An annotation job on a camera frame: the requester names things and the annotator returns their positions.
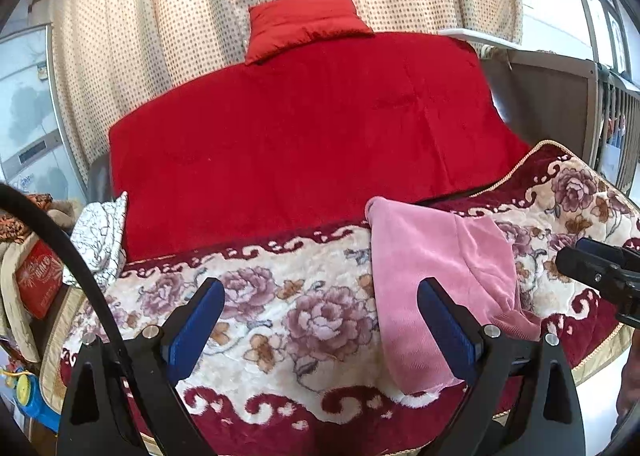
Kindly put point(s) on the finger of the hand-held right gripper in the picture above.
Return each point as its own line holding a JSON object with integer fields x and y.
{"x": 585, "y": 263}

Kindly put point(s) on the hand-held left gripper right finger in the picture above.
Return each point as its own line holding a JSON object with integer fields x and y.
{"x": 450, "y": 336}

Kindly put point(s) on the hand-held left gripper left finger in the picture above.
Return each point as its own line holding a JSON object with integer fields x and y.
{"x": 192, "y": 331}

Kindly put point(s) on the pink zip jacket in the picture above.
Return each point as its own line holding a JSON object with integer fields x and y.
{"x": 415, "y": 261}

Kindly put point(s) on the person's right forearm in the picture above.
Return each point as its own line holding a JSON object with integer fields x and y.
{"x": 630, "y": 388}

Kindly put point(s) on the floral plush blanket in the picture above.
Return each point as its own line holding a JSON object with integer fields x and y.
{"x": 300, "y": 316}

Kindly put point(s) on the white black-patterned cloth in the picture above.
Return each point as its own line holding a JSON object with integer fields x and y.
{"x": 100, "y": 236}

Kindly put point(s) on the red box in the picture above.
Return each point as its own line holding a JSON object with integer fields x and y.
{"x": 37, "y": 281}

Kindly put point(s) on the wooden crib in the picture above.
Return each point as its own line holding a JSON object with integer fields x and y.
{"x": 545, "y": 95}

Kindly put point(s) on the blue yellow plastic toy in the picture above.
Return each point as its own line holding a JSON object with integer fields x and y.
{"x": 27, "y": 396}

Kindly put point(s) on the orange patterned cloth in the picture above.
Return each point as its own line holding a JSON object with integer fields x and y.
{"x": 20, "y": 223}

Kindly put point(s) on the red blanket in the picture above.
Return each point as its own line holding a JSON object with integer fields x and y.
{"x": 300, "y": 145}

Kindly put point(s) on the brown framed window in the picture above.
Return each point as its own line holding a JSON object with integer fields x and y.
{"x": 610, "y": 15}

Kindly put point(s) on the white window sill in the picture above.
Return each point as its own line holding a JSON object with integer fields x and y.
{"x": 480, "y": 36}

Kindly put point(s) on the white standing air conditioner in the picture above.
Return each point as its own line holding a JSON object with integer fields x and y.
{"x": 30, "y": 110}

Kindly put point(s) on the red pillow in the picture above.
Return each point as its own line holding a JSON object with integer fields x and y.
{"x": 305, "y": 20}

